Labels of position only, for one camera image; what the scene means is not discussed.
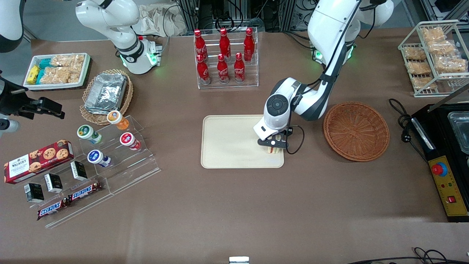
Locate red lid yoghurt cup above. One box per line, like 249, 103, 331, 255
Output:
119, 132, 141, 151

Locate crumpled beige paper bag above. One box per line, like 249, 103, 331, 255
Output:
132, 4, 187, 37

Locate red Walkers cookie box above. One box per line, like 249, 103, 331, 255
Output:
4, 139, 74, 184

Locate stacked foil containers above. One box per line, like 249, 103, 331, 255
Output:
84, 73, 128, 114

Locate brown round wicker basket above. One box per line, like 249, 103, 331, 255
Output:
323, 102, 390, 162

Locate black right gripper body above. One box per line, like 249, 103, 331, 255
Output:
0, 71, 37, 118

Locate beige plastic tray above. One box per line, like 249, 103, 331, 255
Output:
200, 114, 285, 169

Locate black equipment rack with cables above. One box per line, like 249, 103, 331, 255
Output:
176, 0, 315, 33

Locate black power cable with plug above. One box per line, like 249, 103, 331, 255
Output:
388, 98, 429, 162

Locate red cola bottle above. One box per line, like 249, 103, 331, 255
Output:
193, 29, 207, 61
217, 54, 230, 84
219, 28, 231, 59
244, 27, 255, 62
196, 54, 211, 85
234, 52, 246, 83

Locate grey metal bar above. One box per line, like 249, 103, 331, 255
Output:
427, 86, 469, 113

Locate blue lid yoghurt cup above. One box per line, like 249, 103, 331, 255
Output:
87, 150, 111, 168

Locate clear acrylic bottle rack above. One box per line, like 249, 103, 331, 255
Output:
193, 27, 259, 89

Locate black countertop appliance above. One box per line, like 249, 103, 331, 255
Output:
410, 103, 469, 176

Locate small black box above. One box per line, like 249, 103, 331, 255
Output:
24, 183, 44, 203
44, 173, 63, 194
70, 161, 88, 181

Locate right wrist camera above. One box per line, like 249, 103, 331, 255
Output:
0, 118, 20, 133

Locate thin black cable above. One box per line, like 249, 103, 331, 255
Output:
346, 247, 469, 264

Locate yellow emergency stop control box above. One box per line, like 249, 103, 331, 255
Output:
428, 155, 469, 222

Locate orange lid yoghurt cup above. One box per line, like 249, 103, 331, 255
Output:
107, 110, 130, 131

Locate light oval wicker basket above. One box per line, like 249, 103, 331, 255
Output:
80, 69, 134, 126

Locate rice cracker pack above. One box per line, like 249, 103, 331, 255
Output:
51, 54, 85, 69
40, 66, 82, 84

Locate Snickers bar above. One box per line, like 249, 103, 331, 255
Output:
68, 181, 103, 203
37, 198, 71, 221

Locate triangular sandwich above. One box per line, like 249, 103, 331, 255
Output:
265, 135, 285, 155

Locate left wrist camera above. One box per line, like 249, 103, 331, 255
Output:
258, 136, 289, 150

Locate white wire snack rack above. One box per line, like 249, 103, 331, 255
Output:
398, 20, 469, 98

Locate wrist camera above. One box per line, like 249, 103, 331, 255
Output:
258, 136, 289, 150
0, 118, 20, 133

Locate clear glass container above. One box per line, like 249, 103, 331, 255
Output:
447, 111, 469, 154

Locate yellow snack packet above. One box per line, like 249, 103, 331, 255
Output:
26, 65, 40, 85

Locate bagged cracker snack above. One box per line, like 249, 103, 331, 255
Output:
434, 55, 468, 73
427, 40, 458, 55
412, 76, 438, 90
421, 27, 447, 41
404, 47, 427, 61
407, 61, 432, 75

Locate white rectangular snack tray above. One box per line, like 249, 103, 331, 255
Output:
23, 52, 91, 91

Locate clear acrylic step display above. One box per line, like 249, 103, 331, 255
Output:
13, 115, 162, 228

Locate green lid yoghurt cup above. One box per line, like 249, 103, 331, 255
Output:
77, 125, 103, 144

